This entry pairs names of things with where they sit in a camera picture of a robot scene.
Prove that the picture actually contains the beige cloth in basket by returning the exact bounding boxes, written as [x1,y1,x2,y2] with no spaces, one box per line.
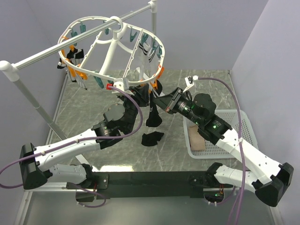
[188,125,205,151]

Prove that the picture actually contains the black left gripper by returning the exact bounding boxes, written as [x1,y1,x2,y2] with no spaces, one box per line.
[120,84,150,133]

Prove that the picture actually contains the black and white striped sock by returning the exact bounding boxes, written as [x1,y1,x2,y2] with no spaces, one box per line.
[57,48,84,69]

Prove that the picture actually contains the white metal drying rack stand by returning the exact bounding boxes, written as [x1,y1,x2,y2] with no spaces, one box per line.
[0,0,159,165]

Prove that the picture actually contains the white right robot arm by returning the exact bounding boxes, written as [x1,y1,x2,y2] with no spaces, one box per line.
[153,88,294,207]

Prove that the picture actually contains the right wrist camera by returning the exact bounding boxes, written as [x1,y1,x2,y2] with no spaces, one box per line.
[183,75,199,93]

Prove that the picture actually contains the orange clothespin holding sock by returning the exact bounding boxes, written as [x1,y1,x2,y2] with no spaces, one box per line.
[150,80,158,90]

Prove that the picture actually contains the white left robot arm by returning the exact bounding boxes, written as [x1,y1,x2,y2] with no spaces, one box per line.
[19,85,149,190]

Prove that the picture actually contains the white round clip hanger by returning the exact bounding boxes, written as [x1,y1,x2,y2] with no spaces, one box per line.
[58,16,165,86]

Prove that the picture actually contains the white sock black cuff stripes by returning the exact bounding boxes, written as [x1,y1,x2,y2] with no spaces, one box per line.
[138,42,155,69]

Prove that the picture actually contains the teal clothespin left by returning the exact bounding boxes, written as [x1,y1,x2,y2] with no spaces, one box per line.
[129,28,138,43]

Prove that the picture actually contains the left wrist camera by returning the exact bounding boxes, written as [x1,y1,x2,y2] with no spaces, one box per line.
[106,78,129,92]

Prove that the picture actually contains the teal clothespin front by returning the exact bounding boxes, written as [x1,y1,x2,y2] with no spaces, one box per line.
[94,76,104,89]

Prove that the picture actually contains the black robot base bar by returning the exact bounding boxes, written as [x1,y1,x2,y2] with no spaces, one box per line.
[75,171,225,203]

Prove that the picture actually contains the white plastic laundry basket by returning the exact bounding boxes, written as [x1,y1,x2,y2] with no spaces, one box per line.
[183,109,258,159]

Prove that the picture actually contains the orange pinched clothespin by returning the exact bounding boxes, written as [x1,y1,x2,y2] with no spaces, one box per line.
[155,65,164,77]

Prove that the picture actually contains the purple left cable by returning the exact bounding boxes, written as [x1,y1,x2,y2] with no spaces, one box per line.
[0,86,144,208]

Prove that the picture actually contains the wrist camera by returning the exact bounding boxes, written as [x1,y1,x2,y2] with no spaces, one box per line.
[106,78,129,92]
[183,75,199,93]

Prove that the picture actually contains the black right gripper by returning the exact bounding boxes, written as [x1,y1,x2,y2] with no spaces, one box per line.
[152,87,203,126]

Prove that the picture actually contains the teal clothespin being pinched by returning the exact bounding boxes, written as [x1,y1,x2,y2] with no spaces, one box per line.
[140,33,149,46]

